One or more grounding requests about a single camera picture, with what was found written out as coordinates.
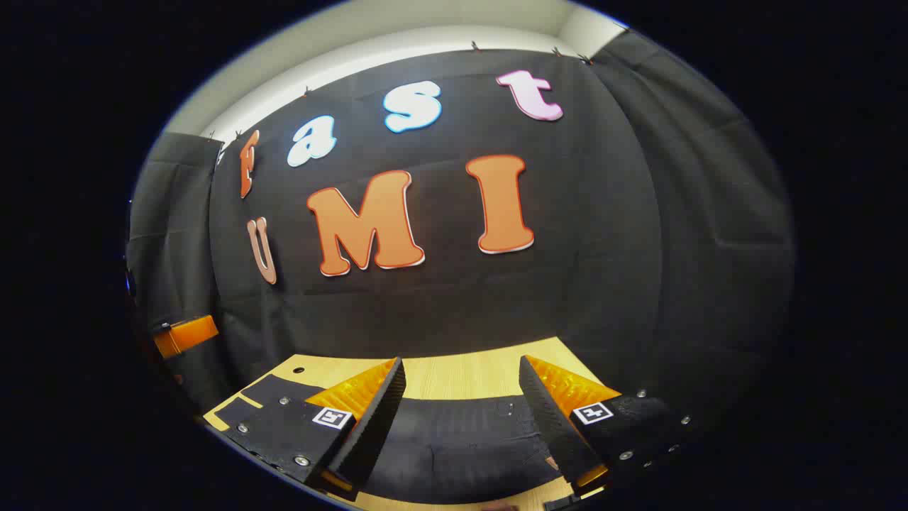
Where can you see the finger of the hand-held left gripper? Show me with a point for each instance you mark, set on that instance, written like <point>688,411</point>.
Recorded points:
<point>186,335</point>

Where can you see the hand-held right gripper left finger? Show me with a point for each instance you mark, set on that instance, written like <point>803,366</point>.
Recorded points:
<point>376,426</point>

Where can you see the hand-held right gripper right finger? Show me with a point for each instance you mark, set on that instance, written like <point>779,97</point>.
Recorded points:
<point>550,422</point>

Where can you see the black jeans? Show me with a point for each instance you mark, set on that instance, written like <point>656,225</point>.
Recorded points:
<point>454,447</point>

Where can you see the black backdrop cloth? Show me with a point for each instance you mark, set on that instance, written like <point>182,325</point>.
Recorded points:
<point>567,298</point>

